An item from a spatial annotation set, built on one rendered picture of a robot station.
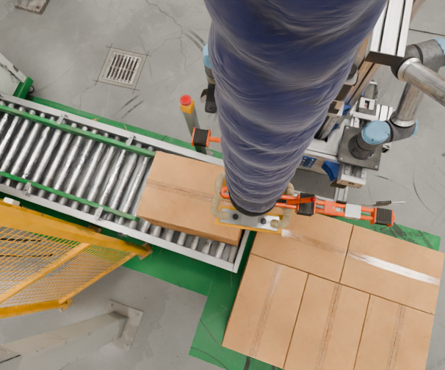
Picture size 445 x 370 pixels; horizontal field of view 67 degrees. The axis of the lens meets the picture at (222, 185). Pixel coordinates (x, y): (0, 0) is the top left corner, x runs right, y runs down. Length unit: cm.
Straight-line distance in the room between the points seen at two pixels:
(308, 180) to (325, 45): 238
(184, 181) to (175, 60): 178
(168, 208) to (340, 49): 162
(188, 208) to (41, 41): 270
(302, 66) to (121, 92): 308
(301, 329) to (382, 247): 75
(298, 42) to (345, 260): 207
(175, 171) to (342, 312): 136
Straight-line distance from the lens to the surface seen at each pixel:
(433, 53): 164
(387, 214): 172
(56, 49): 399
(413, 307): 254
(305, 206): 162
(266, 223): 171
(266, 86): 50
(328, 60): 46
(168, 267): 289
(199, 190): 196
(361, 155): 198
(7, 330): 341
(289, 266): 232
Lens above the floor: 284
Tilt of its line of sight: 75 degrees down
